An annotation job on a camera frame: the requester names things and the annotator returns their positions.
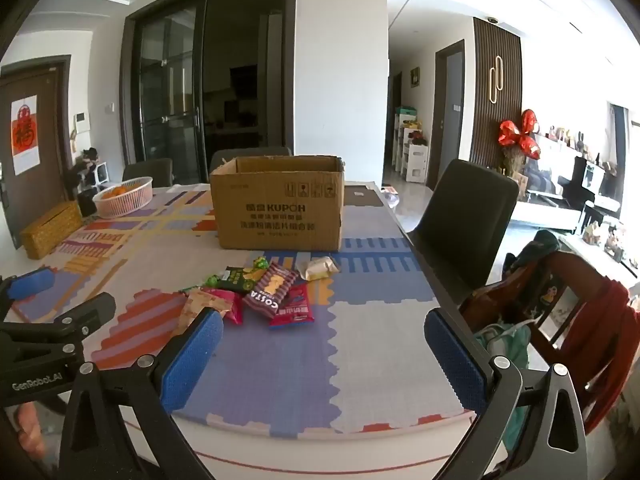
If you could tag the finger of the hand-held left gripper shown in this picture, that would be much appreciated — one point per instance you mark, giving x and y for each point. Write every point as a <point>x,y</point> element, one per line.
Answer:
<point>85,312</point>
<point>30,282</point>

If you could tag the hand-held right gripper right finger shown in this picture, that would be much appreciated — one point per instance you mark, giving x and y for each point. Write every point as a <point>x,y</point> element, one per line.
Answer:
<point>455,360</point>

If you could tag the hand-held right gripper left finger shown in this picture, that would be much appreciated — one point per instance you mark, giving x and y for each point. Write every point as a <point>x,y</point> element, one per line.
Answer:
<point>192,360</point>

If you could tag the magenta snack packet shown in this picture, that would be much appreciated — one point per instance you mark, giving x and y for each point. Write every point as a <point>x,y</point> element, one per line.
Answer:
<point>297,307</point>

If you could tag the brown cardboard box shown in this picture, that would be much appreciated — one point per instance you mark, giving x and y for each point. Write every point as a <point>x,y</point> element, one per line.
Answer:
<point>277,210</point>

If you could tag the person's left hand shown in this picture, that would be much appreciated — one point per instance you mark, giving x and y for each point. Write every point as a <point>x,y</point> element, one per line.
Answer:
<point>31,430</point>

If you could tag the teal white bag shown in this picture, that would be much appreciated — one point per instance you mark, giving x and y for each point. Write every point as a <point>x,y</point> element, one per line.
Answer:
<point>505,345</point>

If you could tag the tan red-print snack packet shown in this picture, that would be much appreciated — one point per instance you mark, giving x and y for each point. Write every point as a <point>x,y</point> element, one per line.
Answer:
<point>197,307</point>

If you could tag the woven straw tissue box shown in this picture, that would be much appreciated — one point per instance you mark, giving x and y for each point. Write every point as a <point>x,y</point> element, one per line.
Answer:
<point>50,230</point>

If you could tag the pink snack packet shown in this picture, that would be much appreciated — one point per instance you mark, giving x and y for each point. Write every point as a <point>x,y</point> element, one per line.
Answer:
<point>227,304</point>

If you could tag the green cracker packet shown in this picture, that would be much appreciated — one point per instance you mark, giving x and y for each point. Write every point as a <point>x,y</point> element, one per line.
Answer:
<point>237,278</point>

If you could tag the brown entry door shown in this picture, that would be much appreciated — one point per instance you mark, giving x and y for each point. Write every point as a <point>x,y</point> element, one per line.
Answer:
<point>50,185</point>

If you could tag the maroon striped snack packet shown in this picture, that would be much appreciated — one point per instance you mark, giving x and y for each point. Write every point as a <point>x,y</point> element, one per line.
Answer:
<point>272,287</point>

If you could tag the white plastic basket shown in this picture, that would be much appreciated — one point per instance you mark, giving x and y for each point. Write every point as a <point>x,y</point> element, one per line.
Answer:
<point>127,205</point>

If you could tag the small green snack packet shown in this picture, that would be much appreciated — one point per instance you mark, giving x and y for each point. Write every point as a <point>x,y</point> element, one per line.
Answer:
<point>260,263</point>

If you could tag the orange fruit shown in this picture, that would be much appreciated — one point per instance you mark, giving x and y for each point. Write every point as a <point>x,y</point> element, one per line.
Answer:
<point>117,191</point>

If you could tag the black plush toy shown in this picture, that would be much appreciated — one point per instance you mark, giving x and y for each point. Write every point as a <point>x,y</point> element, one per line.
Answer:
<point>80,165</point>

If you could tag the small white appliance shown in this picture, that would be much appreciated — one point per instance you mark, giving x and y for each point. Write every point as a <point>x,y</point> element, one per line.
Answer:
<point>100,172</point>

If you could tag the wooden chair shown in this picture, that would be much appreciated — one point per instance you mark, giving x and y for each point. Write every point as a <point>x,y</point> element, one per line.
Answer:
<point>555,267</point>

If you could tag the black dining chair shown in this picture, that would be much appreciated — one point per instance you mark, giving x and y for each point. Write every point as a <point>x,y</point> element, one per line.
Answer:
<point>465,220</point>
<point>250,152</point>
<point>150,170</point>

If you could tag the dark green cloth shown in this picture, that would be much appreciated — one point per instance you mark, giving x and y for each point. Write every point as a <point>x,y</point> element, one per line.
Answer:
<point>540,245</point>

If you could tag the red white door poster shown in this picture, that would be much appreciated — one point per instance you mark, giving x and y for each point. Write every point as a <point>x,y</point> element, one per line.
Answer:
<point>25,135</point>

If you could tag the red garment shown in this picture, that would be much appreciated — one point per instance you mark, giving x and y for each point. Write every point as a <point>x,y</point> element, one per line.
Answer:
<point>605,335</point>

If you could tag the white yellow snack packet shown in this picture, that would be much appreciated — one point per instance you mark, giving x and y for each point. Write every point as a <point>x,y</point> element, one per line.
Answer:
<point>317,267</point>

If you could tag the white intercom panel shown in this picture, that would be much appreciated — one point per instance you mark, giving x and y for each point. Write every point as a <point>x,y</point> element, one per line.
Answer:
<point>82,122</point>

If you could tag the brown placemat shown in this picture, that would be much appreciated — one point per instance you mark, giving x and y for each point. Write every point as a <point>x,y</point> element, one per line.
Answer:
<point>362,195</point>

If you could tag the white hallway shelf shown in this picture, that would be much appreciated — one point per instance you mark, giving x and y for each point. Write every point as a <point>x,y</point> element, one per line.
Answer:
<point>415,160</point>

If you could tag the black piano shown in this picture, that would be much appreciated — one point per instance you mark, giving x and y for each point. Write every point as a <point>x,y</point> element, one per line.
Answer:
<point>580,180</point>

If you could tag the red foil balloons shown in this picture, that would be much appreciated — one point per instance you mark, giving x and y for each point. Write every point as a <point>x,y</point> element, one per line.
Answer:
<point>510,135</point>

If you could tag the dark sliding glass door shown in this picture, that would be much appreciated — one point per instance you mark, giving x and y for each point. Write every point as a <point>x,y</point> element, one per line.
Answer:
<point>170,85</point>

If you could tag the grey hallway door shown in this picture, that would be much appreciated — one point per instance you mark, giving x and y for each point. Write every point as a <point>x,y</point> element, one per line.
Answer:
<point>450,110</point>

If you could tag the slatted wood wall panel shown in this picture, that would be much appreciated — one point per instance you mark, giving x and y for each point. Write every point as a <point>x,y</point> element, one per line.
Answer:
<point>507,60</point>

